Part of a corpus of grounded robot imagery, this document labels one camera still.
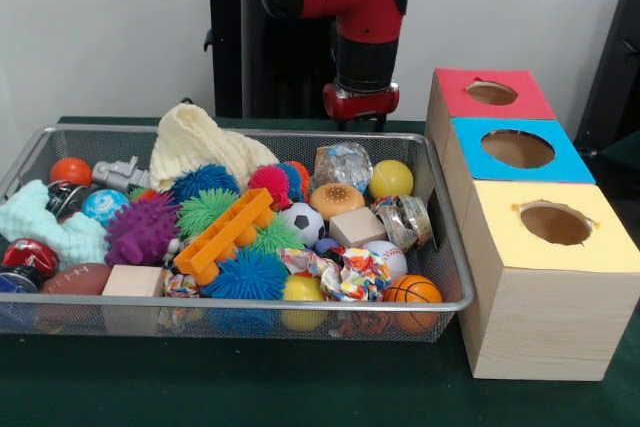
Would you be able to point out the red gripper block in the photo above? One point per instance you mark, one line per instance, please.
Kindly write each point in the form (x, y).
(360, 104)

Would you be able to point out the crushed clear plastic bottle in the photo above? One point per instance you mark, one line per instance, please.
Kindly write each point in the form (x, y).
(343, 165)

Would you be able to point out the orange toy brick round studs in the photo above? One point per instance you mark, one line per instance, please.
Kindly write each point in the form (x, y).
(224, 235)

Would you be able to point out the wooden box three holes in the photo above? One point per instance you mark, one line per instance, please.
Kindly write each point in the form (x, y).
(540, 307)

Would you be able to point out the clear shallow mesh bin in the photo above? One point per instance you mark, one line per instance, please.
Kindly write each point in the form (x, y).
(130, 327)

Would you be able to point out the yellow green ball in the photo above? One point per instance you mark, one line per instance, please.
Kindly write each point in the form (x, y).
(390, 179)

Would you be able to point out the small black white soccer ball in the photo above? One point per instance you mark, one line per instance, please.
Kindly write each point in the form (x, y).
(303, 224)

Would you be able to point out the green spiky ball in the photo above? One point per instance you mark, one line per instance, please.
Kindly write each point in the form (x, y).
(206, 210)
(276, 237)

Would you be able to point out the small orange basketball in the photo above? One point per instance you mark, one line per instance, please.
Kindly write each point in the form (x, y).
(413, 290)

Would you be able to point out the cream knitted cloth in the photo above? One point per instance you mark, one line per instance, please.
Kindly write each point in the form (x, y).
(200, 145)

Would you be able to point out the blue spiky ball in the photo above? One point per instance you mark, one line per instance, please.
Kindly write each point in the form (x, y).
(245, 275)

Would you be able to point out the purple spiky ball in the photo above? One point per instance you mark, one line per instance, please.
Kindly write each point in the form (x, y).
(142, 230)

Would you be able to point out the dark green table cloth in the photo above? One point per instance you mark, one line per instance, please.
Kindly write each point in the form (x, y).
(300, 387)

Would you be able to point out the red orange ball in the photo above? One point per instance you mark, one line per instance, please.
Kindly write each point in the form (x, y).
(70, 171)

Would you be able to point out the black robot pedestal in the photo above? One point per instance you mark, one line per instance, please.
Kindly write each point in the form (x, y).
(230, 57)

